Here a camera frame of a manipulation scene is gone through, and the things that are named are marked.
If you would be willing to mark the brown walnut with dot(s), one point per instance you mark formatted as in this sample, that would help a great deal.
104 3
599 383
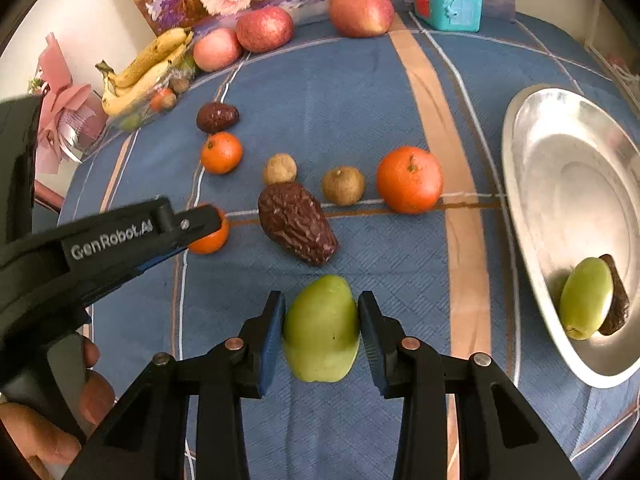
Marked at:
180 84

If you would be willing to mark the large tangerine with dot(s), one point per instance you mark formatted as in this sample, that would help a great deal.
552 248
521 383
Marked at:
410 186

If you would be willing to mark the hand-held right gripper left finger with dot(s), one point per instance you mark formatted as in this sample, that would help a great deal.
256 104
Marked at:
270 340

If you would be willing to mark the yellow banana bunch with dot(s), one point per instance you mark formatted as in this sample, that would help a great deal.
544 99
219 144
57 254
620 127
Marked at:
145 67

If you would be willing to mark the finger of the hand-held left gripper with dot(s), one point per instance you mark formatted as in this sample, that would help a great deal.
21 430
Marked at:
200 225

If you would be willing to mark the pink wrapped flower bouquet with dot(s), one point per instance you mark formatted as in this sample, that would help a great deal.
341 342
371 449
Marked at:
62 110

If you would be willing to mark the small tangerine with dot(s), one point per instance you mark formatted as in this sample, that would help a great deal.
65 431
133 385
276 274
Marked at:
212 240
221 153

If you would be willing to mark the person's left hand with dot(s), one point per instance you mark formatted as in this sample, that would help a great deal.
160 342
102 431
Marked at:
35 435

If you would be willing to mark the small dried red date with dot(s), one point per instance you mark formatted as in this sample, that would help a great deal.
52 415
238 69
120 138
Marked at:
216 117

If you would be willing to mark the tiny orange fruit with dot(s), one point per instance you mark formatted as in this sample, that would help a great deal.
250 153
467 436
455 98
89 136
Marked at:
162 100

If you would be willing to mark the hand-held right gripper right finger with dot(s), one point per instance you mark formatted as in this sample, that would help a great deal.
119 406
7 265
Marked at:
371 340

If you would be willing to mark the green jujube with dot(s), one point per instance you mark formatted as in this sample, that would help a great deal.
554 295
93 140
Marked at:
321 330
585 305

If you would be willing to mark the large red apple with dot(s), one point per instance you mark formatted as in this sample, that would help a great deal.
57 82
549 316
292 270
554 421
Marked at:
362 10

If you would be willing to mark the pale pink apple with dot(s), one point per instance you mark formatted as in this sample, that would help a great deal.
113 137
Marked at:
216 49

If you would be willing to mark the clear glass fruit bowl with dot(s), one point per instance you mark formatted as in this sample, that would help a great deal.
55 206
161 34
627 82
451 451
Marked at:
145 114

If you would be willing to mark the brown longan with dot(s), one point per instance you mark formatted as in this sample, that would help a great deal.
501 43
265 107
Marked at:
280 169
343 186

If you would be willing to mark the large dried red date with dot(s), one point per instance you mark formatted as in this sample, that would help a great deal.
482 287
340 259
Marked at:
297 230

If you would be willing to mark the oval metal plate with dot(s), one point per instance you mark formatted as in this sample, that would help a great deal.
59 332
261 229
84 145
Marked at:
575 195

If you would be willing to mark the dark dried date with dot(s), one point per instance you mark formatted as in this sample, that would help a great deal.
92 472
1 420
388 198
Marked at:
617 305

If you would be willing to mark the blue checkered tablecloth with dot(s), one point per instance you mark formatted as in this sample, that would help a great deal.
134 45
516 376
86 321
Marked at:
350 110

